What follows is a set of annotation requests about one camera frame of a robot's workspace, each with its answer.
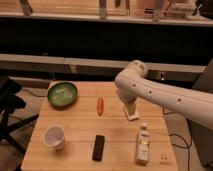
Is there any black cable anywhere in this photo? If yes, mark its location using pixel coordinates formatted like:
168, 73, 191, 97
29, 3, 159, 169
163, 109, 194, 171

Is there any green bowl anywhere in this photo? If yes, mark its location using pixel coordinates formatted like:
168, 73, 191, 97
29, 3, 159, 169
47, 82, 78, 107

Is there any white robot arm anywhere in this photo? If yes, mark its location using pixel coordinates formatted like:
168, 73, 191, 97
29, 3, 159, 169
114, 60, 213, 130

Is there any wooden background shelf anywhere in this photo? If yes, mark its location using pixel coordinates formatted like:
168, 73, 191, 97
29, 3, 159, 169
0, 0, 213, 27

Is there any white lotion bottle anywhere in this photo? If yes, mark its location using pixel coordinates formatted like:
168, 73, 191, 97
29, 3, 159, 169
136, 122, 149, 165

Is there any white sponge block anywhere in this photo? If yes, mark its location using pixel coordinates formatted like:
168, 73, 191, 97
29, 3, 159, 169
123, 105, 140, 121

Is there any black rectangular remote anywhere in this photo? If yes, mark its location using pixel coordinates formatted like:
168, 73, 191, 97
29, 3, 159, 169
92, 135, 105, 161

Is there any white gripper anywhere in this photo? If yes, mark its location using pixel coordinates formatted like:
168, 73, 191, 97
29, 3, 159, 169
117, 87, 137, 116

